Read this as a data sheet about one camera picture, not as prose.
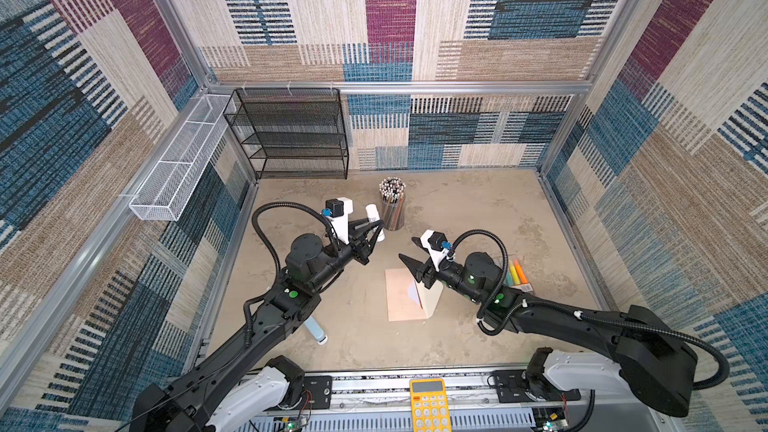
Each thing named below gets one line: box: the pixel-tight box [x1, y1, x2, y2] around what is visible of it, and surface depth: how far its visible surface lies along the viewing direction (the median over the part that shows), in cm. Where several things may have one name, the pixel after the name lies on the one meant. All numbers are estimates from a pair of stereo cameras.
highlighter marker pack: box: [505, 259, 533, 292], surface depth 93 cm
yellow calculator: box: [410, 378, 452, 432], surface depth 72 cm
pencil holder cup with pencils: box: [379, 176, 407, 231], surface depth 94 cm
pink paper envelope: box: [385, 268, 428, 322], surface depth 89 cm
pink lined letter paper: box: [408, 279, 423, 309], surface depth 91 cm
